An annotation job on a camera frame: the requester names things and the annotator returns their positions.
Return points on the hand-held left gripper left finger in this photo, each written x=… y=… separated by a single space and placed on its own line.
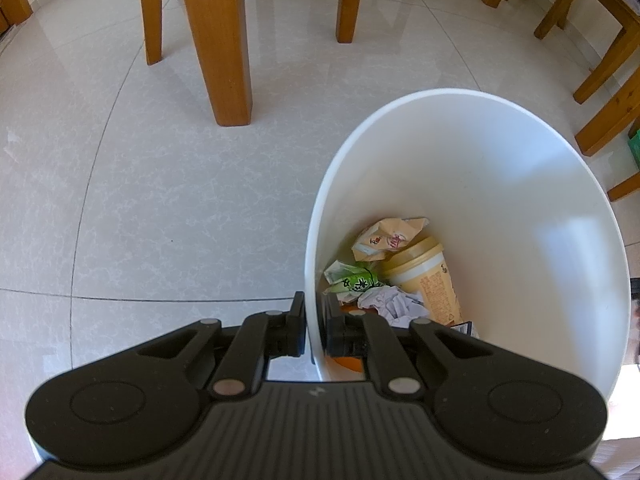
x=298 y=325

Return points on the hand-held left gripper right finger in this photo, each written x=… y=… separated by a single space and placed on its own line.
x=332 y=329

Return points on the orange half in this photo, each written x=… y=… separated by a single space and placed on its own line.
x=347 y=363

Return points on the green snack wrapper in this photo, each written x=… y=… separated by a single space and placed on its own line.
x=350 y=282

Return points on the white paper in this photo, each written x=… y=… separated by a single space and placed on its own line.
x=395 y=305

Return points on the beige bread wrapper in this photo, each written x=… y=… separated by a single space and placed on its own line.
x=387 y=240

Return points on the beige milk tea cup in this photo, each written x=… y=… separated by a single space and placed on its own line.
x=425 y=280

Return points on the white plastic trash bin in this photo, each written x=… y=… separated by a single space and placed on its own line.
x=500 y=170

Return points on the green plastic box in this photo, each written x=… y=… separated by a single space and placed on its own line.
x=635 y=145

